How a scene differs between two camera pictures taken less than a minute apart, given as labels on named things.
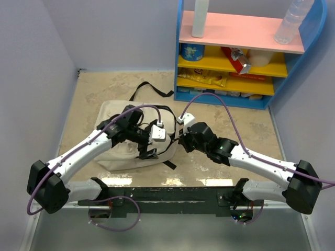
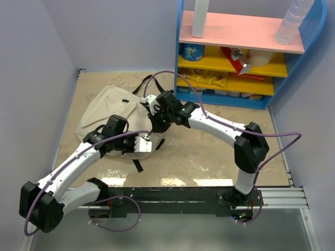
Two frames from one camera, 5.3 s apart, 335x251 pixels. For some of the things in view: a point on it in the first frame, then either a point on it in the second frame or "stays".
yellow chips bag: x=216 y=77 stays
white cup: x=259 y=58 stays
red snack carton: x=241 y=64 stays
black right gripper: x=183 y=140 -> x=158 y=126
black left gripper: x=144 y=153 -> x=133 y=137
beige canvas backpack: x=123 y=153 -> x=113 y=100
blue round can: x=192 y=52 stays
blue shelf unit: x=241 y=60 stays
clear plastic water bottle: x=297 y=13 stays
